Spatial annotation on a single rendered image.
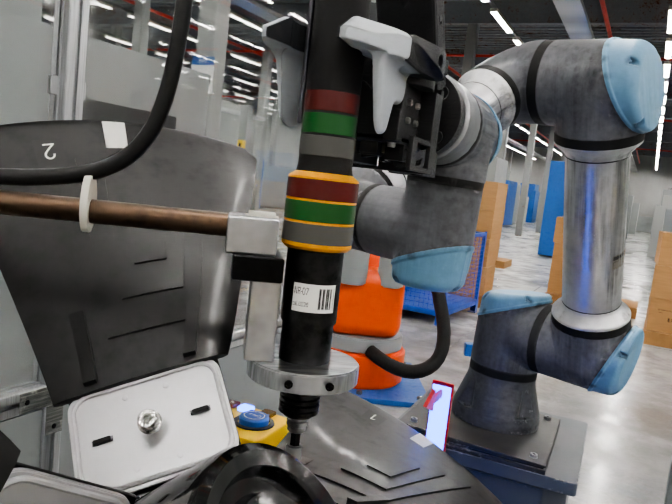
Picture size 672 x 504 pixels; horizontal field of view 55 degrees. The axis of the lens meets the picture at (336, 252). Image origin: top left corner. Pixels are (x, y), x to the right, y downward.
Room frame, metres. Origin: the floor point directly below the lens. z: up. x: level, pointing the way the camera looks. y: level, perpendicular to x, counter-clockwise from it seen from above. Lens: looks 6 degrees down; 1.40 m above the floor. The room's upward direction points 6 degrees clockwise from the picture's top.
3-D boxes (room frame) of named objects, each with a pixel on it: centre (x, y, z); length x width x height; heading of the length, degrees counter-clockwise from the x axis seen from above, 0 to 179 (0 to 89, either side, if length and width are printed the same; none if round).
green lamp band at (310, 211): (0.39, 0.01, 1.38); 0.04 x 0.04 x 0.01
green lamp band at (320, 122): (0.39, 0.01, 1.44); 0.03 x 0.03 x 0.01
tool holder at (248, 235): (0.39, 0.02, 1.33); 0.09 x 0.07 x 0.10; 99
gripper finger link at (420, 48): (0.43, -0.03, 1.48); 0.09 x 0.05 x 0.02; 165
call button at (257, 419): (0.83, 0.08, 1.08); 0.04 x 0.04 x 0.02
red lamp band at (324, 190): (0.39, 0.01, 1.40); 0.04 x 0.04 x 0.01
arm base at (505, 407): (1.11, -0.31, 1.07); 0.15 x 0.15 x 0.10
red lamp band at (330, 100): (0.39, 0.01, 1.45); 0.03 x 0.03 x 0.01
